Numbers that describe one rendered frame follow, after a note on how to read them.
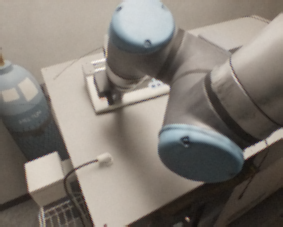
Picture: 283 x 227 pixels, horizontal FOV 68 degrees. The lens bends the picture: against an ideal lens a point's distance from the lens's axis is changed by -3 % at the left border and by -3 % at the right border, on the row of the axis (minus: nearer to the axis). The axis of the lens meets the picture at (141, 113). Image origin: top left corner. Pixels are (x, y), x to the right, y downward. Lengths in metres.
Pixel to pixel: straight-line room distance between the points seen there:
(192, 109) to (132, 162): 0.32
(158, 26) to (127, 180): 0.33
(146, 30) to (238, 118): 0.18
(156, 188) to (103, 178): 0.12
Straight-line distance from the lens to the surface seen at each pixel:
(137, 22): 0.32
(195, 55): 0.33
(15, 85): 1.09
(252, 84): 0.20
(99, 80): 0.49
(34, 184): 0.80
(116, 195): 0.48
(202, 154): 0.22
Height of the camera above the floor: 1.87
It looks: 43 degrees down
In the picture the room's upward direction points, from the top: 2 degrees counter-clockwise
